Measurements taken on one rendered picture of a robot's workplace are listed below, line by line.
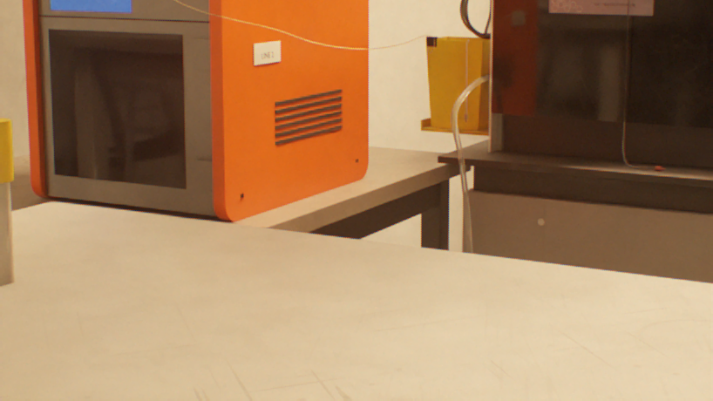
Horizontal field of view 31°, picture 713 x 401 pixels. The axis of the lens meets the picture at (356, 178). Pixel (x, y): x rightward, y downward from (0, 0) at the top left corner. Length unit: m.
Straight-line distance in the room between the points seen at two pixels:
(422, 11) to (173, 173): 1.79
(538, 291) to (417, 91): 2.84
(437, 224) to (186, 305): 1.67
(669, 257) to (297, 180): 0.61
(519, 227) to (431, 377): 1.58
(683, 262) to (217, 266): 1.37
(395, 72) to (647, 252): 1.62
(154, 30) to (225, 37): 0.12
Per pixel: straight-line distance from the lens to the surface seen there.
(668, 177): 2.08
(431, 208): 2.35
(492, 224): 2.20
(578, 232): 2.15
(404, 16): 3.58
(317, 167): 2.02
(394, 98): 3.62
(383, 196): 2.10
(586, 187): 2.15
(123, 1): 1.89
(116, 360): 0.65
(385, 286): 0.77
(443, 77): 2.30
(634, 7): 2.15
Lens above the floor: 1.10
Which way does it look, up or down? 10 degrees down
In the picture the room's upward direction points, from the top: straight up
